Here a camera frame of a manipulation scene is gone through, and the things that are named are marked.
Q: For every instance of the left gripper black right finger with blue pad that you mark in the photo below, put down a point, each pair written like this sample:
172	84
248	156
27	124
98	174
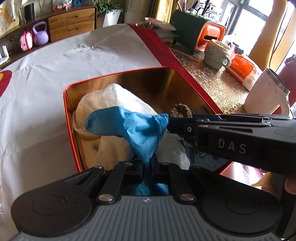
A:
174	178

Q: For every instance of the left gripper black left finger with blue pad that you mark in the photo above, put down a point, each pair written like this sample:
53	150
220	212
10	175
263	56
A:
124	174

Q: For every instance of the cream waffle towel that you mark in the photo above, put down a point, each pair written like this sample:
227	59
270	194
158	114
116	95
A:
113	149

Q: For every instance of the blue rubber glove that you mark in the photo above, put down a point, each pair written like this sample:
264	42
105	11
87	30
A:
143	132

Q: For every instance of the red metal tin box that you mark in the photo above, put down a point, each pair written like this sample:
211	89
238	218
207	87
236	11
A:
151	91

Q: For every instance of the blue cartoon pouch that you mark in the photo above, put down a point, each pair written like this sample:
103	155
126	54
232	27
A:
188	156

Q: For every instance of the white thermos mug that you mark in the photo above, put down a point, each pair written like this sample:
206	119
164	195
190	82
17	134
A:
268	94

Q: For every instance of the red water bottle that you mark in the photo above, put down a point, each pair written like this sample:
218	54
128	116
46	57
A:
288	75

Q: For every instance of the orange snack packet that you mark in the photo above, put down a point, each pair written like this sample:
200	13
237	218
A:
244	70

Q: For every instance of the orange giraffe figure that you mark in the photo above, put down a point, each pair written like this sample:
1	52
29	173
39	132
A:
263	49

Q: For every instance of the printed white red tablecloth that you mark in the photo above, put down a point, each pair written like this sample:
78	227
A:
35	147

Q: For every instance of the cream ceramic mug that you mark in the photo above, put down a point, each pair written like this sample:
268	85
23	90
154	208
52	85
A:
217	54

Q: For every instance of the orange green tissue box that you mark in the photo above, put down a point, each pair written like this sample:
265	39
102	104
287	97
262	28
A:
195	31

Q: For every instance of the white square planter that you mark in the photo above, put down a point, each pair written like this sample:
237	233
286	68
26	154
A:
111	18

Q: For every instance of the purple kettlebell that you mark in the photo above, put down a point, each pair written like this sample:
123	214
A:
40	37

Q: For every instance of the wooden tv cabinet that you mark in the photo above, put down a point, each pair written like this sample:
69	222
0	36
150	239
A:
60	25

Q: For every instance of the beige covered standing unit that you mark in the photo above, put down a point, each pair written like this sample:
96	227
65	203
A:
136	10

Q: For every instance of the golden curtain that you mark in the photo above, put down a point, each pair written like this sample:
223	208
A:
162	10

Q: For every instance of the white wifi router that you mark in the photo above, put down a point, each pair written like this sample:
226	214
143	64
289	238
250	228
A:
4	55

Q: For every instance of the green potted tree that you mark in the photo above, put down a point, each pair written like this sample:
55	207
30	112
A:
105	7

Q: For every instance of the clear plastic bag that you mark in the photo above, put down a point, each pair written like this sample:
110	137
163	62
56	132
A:
61	5

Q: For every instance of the black cylinder speaker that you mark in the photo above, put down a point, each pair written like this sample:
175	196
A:
29	11

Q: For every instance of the floral cloth covered tv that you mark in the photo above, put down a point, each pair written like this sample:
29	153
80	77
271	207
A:
9	15

